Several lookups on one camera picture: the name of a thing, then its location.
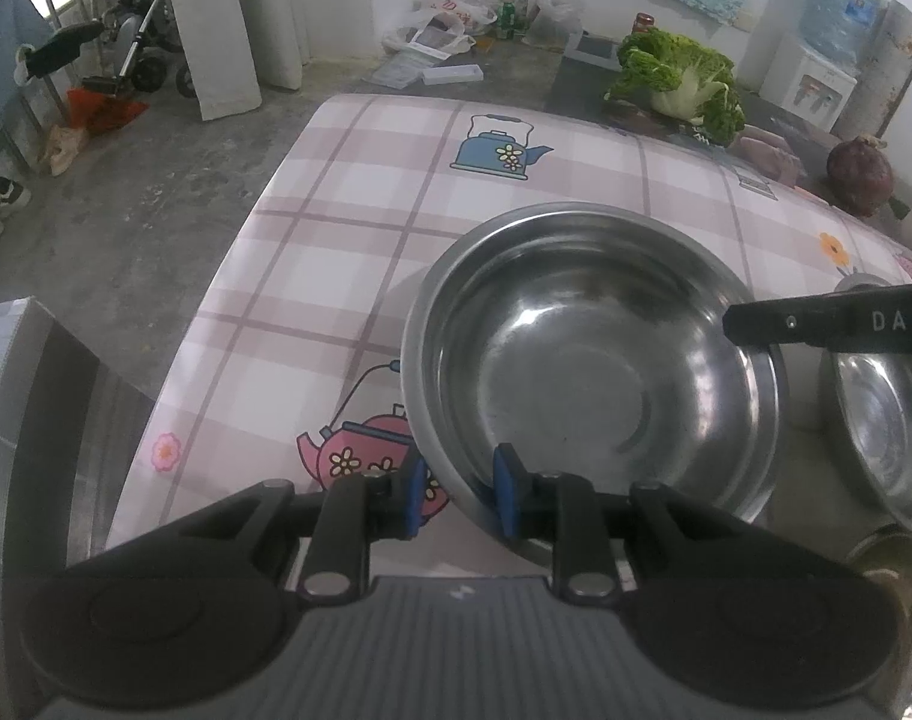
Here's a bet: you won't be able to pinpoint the large steel bowl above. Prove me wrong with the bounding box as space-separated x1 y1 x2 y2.
401 202 787 536

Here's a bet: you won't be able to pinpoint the dark red round vegetable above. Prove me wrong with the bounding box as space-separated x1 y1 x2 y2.
826 135 894 218

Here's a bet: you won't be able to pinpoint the plaid teapot tablecloth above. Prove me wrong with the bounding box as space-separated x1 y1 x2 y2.
109 94 912 544

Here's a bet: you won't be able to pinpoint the white water dispenser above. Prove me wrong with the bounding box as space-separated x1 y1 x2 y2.
758 32 858 132

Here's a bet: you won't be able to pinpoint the blue water bottle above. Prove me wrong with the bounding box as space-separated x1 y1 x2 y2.
798 0 883 68

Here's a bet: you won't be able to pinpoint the green leafy cabbage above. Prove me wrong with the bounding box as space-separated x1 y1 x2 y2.
606 28 746 146

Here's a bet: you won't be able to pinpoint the red jar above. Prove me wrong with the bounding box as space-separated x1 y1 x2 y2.
632 11 655 34

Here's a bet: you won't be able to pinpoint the green bottle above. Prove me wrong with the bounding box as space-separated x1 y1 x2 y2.
497 0 520 41

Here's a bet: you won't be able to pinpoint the white plastic bags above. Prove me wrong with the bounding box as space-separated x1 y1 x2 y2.
381 0 584 55

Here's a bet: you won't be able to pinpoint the grey stroller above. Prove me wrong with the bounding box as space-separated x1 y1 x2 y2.
13 0 182 96

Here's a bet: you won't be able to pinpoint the white curtain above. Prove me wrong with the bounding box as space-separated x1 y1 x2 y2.
173 0 376 122

